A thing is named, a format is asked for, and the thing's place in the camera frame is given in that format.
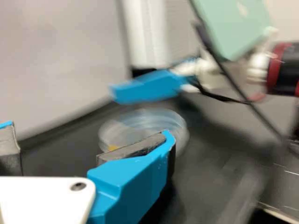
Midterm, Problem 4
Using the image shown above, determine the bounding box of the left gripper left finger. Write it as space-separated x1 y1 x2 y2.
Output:
0 120 23 176

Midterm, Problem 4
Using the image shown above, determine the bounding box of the black platform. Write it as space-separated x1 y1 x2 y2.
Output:
0 62 299 224

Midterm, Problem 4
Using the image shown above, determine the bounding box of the petri dish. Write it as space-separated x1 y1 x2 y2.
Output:
97 107 190 159

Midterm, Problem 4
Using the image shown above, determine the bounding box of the black cable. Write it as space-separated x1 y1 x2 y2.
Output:
195 83 255 105
191 21 299 150

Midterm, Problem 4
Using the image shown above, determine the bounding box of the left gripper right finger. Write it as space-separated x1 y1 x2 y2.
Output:
86 129 176 224

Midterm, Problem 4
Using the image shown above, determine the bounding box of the white box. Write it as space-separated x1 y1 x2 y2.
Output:
0 0 133 142

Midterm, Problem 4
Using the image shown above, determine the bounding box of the right wrist camera phone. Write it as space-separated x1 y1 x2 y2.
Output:
189 0 280 63

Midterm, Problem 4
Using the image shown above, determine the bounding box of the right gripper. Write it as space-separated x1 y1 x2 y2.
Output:
108 52 268 105

